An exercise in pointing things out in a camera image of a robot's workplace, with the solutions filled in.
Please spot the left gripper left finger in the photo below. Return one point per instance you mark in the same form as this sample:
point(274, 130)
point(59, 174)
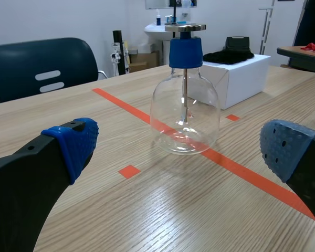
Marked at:
point(23, 183)

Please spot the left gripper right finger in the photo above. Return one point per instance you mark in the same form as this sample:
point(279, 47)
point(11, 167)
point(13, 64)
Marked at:
point(302, 162)

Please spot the white box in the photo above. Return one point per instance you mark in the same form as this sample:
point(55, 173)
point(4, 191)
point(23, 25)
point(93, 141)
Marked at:
point(241, 78)

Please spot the wooden desk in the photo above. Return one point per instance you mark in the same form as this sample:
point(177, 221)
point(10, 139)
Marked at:
point(304, 56)

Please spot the dark blue chair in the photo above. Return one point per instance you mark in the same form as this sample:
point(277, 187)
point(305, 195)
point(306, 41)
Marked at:
point(42, 68)

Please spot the black fur patch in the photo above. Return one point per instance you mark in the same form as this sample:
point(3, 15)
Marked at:
point(228, 56)

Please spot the black case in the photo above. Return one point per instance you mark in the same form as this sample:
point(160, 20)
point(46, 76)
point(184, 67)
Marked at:
point(237, 42)

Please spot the clear glass flask blue stopper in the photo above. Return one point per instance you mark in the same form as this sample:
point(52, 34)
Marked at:
point(185, 89)

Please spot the brown cardboard box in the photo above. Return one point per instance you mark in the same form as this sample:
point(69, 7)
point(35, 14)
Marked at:
point(144, 61)

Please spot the white wash basin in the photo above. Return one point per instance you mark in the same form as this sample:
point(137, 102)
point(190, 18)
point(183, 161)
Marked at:
point(157, 30)

